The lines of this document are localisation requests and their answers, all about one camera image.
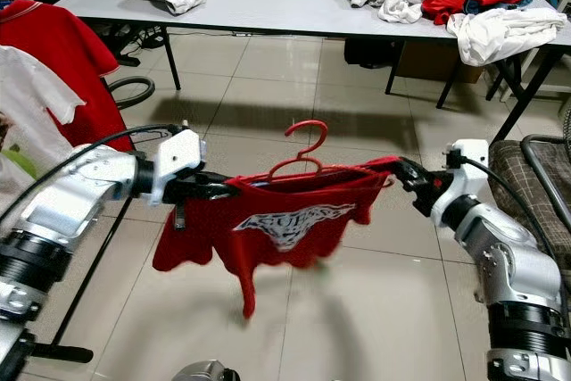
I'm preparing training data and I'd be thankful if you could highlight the red printed t-shirt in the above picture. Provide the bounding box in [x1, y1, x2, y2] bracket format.
[152, 160, 401, 319]

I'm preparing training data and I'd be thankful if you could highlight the red plastic hanger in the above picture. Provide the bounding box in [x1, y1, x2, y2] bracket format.
[259, 120, 401, 187]

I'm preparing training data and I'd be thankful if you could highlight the brown cardboard box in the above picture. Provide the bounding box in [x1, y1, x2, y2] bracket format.
[397, 39, 492, 83]

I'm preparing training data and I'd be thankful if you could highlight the black bag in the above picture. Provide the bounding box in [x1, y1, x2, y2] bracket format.
[343, 37, 398, 70]

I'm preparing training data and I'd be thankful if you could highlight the white printed t-shirt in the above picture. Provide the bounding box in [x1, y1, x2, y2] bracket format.
[0, 67, 87, 154]

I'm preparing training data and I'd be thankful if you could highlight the grey robot knee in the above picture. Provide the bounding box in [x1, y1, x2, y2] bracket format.
[172, 360, 239, 381]

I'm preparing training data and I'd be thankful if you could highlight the red polo shirt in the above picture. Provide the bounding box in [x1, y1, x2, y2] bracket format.
[0, 0, 135, 154]

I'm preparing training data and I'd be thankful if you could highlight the blue denim garment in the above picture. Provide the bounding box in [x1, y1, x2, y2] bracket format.
[504, 0, 538, 14]

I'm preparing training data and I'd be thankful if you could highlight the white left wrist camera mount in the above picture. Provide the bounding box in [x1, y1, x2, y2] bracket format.
[150, 129, 204, 206]

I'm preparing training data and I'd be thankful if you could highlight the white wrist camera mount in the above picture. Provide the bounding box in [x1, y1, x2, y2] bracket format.
[150, 129, 204, 206]
[433, 138, 492, 226]

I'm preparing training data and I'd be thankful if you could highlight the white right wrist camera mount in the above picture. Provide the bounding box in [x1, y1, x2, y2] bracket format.
[433, 138, 492, 226]

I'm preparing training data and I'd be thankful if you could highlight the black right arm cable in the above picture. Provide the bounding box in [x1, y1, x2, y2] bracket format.
[446, 151, 567, 311]

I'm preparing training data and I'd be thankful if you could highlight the black hose loop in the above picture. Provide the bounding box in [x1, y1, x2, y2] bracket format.
[107, 76, 157, 111]

